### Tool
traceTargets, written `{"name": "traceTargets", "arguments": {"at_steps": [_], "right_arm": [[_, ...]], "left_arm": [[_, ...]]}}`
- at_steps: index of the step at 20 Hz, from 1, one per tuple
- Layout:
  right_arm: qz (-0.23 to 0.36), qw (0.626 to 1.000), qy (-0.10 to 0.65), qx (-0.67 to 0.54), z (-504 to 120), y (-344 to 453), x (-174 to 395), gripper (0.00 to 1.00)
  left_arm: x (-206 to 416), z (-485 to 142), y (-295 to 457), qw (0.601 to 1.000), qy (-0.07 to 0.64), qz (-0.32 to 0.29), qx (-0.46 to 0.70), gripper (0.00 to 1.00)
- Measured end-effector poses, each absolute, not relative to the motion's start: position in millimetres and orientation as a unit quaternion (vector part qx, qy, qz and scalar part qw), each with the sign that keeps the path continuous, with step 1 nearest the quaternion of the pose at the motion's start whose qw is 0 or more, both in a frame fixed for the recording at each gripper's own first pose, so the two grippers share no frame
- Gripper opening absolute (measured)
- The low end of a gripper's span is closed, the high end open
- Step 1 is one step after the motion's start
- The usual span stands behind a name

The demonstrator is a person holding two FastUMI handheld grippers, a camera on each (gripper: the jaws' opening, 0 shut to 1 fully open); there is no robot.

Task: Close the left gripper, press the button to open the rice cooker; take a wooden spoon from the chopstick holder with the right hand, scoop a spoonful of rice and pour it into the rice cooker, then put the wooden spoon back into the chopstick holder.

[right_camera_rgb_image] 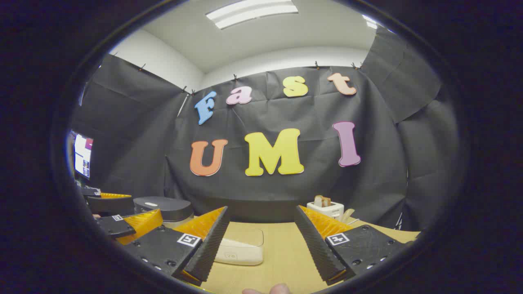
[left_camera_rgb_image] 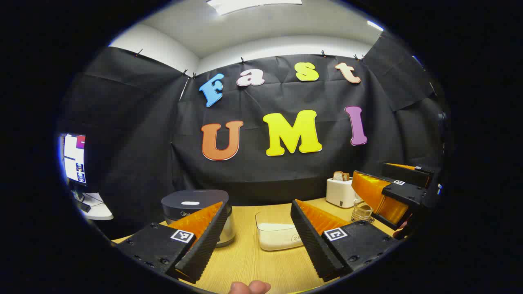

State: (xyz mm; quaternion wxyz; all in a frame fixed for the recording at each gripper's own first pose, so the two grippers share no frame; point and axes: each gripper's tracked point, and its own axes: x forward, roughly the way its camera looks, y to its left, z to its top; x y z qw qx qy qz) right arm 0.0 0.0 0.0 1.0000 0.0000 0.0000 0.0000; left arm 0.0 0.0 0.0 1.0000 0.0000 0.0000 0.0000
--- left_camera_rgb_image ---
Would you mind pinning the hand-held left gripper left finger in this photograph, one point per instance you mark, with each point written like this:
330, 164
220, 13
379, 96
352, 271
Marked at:
204, 249

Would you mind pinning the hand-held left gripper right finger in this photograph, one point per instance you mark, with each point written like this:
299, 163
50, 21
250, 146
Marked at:
312, 245

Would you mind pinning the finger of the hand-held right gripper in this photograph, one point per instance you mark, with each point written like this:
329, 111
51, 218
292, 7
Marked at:
402, 192
408, 175

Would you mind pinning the black and silver rice cooker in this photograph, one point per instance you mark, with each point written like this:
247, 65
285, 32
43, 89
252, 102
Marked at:
175, 208

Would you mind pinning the clear plastic container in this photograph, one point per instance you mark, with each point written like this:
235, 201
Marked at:
269, 216

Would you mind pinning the white toaster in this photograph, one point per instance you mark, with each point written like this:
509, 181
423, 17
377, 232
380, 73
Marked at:
341, 194

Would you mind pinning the bread slice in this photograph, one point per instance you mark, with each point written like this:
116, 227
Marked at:
341, 176

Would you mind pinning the white side table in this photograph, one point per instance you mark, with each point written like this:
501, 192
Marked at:
100, 210

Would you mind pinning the black keyboard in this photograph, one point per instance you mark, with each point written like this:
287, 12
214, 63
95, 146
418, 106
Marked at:
84, 207

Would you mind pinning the ceiling light panel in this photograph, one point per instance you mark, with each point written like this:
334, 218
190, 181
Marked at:
375, 25

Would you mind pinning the computer monitor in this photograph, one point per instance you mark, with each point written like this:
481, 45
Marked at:
73, 159

